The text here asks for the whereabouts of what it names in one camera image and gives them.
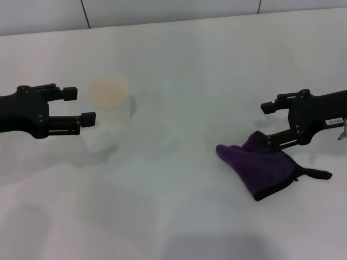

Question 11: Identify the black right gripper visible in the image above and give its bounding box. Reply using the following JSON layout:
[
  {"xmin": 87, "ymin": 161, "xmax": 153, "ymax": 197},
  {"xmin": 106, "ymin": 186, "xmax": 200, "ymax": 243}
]
[{"xmin": 260, "ymin": 89, "xmax": 347, "ymax": 151}]

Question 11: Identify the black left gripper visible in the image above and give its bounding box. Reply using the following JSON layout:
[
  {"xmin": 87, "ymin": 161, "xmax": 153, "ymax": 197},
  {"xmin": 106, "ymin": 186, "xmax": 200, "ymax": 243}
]
[{"xmin": 0, "ymin": 83, "xmax": 98, "ymax": 140}]

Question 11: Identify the white paper cup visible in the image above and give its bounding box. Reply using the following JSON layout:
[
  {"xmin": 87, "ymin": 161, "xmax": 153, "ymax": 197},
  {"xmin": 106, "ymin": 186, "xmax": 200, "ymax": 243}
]
[{"xmin": 88, "ymin": 74, "xmax": 131, "ymax": 131}]

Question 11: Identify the purple rag with black trim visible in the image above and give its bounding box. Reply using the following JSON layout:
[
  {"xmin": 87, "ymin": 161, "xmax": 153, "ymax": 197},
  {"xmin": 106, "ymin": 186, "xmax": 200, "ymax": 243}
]
[{"xmin": 215, "ymin": 131, "xmax": 333, "ymax": 202}]

